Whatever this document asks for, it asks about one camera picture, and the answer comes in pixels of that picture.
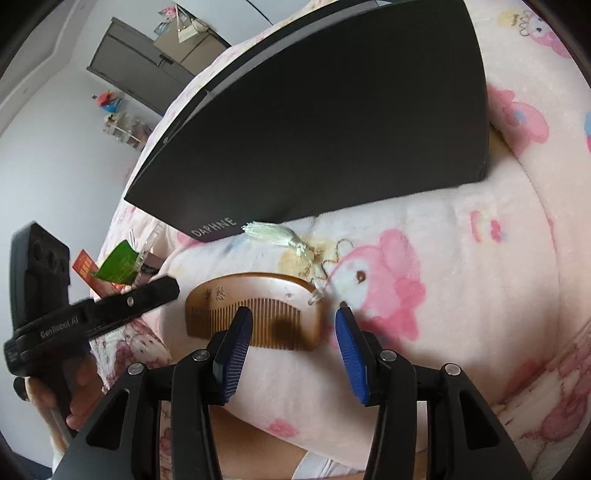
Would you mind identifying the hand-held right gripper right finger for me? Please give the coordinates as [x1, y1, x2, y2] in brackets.
[334, 305, 536, 480]

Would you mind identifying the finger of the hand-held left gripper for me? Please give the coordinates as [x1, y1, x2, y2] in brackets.
[90, 275, 181, 341]

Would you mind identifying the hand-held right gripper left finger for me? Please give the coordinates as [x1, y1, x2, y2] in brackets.
[50, 305, 254, 480]

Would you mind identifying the red gold-print packet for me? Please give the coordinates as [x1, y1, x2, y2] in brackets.
[71, 249, 125, 296]

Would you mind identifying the wooden comb with tassel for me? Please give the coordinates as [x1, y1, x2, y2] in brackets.
[185, 222, 354, 352]

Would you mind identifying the black cardboard box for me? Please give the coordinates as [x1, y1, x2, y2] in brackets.
[124, 0, 490, 241]

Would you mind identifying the person's left hand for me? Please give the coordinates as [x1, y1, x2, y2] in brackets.
[25, 353, 109, 432]

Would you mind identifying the green snack packet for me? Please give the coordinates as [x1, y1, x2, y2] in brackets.
[90, 240, 141, 284]

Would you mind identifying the pink cartoon printed blanket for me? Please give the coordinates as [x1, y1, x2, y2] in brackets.
[90, 0, 591, 480]

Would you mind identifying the grey wardrobe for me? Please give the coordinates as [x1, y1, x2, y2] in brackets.
[87, 17, 232, 116]

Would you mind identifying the white wire shelf rack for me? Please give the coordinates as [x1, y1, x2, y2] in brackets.
[102, 111, 151, 151]

